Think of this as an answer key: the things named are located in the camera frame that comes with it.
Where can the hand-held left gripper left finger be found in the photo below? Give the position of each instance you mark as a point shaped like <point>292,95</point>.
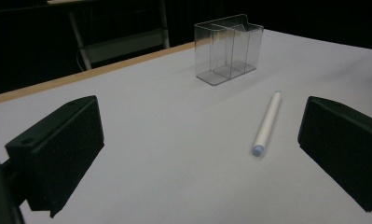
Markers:
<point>62,149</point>

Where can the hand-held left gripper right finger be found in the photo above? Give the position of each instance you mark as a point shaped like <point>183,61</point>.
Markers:
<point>345,146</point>

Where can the white pen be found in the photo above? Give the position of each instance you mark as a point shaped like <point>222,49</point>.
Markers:
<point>267,123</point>

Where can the clear plastic pen holder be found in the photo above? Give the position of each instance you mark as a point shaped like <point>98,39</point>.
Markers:
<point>228,49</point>

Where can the metal stand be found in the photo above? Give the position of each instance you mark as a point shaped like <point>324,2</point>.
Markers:
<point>121,40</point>

